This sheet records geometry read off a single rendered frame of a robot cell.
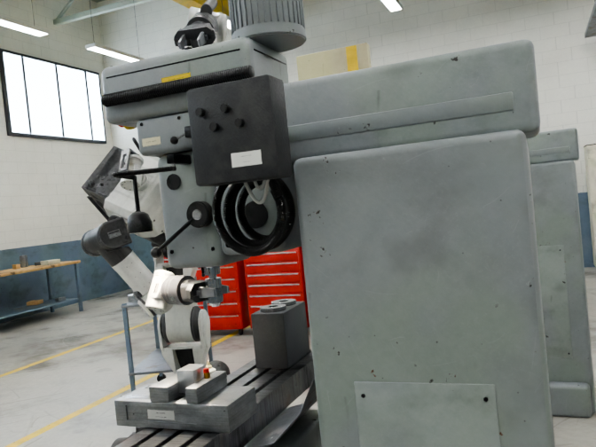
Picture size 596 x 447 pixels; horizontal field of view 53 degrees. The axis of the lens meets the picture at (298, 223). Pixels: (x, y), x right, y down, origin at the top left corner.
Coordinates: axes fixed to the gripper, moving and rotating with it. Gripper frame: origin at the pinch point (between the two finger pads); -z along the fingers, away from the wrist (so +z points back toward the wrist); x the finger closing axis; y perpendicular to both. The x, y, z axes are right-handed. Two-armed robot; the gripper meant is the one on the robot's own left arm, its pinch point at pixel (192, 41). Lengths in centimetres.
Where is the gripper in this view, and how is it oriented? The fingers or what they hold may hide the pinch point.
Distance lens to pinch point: 182.8
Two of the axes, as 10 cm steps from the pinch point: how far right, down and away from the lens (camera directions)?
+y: -1.6, -8.4, -5.2
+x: -9.8, 0.9, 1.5
